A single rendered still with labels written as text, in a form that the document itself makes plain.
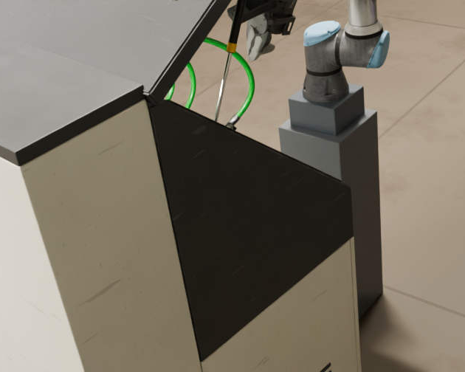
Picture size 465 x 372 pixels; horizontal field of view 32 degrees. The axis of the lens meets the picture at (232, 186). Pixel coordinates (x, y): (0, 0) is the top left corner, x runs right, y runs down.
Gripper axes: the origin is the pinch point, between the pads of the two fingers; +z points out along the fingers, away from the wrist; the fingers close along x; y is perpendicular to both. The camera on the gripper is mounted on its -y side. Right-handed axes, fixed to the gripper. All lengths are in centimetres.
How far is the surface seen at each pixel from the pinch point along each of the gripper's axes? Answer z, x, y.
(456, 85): 111, 94, 227
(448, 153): 108, 44, 176
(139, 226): 2, -45, -51
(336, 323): 56, -50, 18
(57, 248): -1, -49, -69
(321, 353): 62, -54, 13
